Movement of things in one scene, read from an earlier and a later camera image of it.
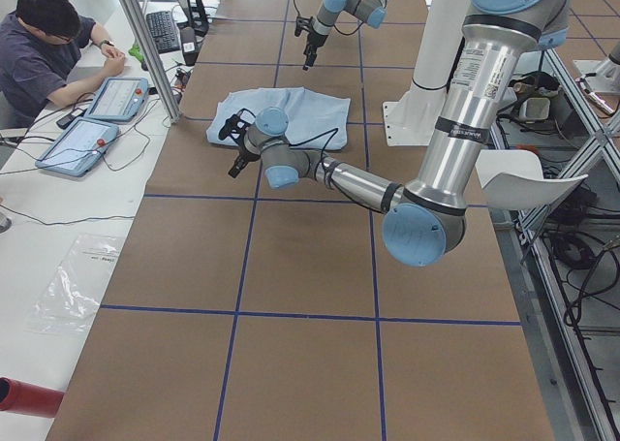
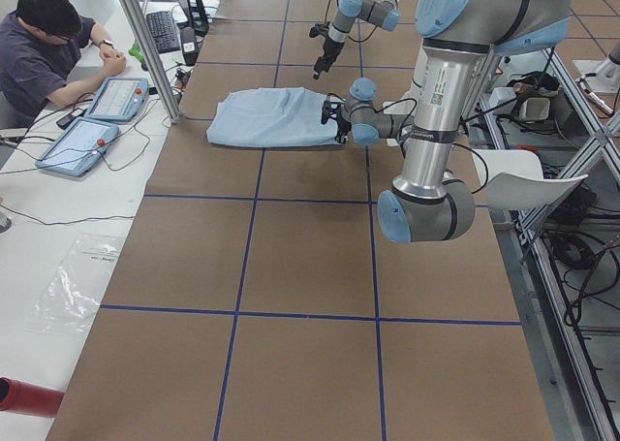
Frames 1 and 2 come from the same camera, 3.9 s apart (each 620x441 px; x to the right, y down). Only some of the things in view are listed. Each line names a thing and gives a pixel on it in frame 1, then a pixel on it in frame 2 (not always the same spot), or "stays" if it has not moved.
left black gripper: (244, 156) to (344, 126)
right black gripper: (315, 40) to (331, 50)
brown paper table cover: (241, 311) stays
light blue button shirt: (314, 120) stays
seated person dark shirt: (49, 53) stays
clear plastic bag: (76, 284) stays
